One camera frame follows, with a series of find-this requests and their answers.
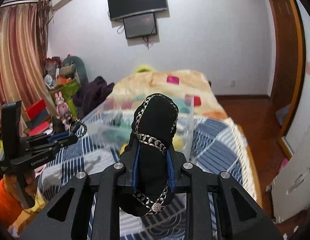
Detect person's left hand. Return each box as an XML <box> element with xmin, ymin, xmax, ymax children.
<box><xmin>3</xmin><ymin>171</ymin><xmax>37</xmax><ymax>201</ymax></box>

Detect grey green plush toy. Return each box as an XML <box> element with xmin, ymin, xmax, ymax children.
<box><xmin>62</xmin><ymin>56</ymin><xmax>88</xmax><ymax>86</ymax></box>

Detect navy patterned bedspread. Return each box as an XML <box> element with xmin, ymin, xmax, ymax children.
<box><xmin>38</xmin><ymin>116</ymin><xmax>257</xmax><ymax>239</ymax></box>

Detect dark purple clothing pile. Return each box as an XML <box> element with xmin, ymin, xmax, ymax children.
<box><xmin>72</xmin><ymin>76</ymin><xmax>115</xmax><ymax>119</ymax></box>

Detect green knitted soft item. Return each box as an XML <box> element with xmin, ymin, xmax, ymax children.
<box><xmin>99</xmin><ymin>121</ymin><xmax>132</xmax><ymax>144</ymax></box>

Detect beige fleece blanket colourful squares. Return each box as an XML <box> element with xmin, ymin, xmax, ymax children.
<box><xmin>107</xmin><ymin>70</ymin><xmax>227</xmax><ymax>120</ymax></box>

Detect brown wooden door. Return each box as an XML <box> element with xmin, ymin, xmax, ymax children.
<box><xmin>269</xmin><ymin>0</ymin><xmax>306</xmax><ymax>138</ymax></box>

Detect large wall television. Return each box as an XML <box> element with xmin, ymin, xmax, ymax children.
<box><xmin>108</xmin><ymin>0</ymin><xmax>168</xmax><ymax>21</ymax></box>

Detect pink rabbit toy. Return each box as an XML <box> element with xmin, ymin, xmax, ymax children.
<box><xmin>55</xmin><ymin>91</ymin><xmax>73</xmax><ymax>125</ymax></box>

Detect striped pink gold curtain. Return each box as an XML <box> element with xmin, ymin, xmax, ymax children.
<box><xmin>0</xmin><ymin>0</ymin><xmax>57</xmax><ymax>132</ymax></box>

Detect yellow round sponge ball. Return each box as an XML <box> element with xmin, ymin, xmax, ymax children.
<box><xmin>172</xmin><ymin>135</ymin><xmax>185</xmax><ymax>152</ymax></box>

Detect clear plastic storage box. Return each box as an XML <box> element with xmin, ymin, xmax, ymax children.
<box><xmin>85</xmin><ymin>93</ymin><xmax>194</xmax><ymax>160</ymax></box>

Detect small wall monitor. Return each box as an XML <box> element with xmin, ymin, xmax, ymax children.
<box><xmin>124</xmin><ymin>13</ymin><xmax>157</xmax><ymax>39</ymax></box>

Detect green cardboard box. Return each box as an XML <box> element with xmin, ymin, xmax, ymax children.
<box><xmin>50</xmin><ymin>80</ymin><xmax>81</xmax><ymax>116</ymax></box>

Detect red box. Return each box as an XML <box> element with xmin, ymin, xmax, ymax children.
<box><xmin>22</xmin><ymin>99</ymin><xmax>51</xmax><ymax>135</ymax></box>

